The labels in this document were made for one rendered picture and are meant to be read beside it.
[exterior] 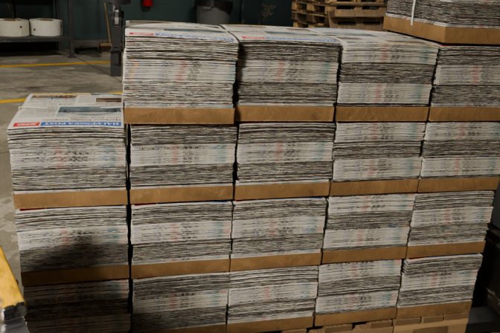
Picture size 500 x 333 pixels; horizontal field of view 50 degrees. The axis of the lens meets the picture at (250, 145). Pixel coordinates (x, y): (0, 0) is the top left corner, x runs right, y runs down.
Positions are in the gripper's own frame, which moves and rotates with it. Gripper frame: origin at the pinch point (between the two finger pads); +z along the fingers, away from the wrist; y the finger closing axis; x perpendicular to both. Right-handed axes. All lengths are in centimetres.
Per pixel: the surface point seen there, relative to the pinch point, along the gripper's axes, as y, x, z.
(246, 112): -18.0, -34.5, 8.6
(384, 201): -19, -80, 35
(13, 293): -92, 13, 14
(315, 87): -18, -53, 1
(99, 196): -18.6, 4.0, 32.5
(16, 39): 563, 116, 73
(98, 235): -18.8, 4.1, 43.9
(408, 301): -19, -95, 72
